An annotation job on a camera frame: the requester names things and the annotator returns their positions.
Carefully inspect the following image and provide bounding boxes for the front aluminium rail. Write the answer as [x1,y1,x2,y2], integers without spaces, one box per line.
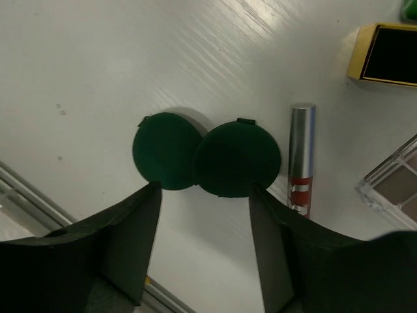
[1,166,190,312]

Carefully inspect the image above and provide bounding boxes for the green lip balm tube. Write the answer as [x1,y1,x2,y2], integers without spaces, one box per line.
[400,0,417,24]

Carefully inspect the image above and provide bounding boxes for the red lip gloss tube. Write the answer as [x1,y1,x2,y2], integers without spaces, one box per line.
[287,103,317,218]

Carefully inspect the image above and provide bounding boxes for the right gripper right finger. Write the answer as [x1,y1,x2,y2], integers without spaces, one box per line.
[249,185,416,312]

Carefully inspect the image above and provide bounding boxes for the green round compact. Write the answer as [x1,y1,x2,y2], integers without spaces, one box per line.
[192,118,281,198]
[132,112,203,190]

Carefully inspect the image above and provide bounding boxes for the lower black gold lipstick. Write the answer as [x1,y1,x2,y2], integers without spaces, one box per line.
[347,23,416,87]

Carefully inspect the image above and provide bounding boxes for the eyeshadow palette clear case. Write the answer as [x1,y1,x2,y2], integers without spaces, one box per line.
[356,136,417,231]

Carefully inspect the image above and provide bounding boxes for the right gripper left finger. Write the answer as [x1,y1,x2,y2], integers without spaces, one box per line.
[1,183,162,312]

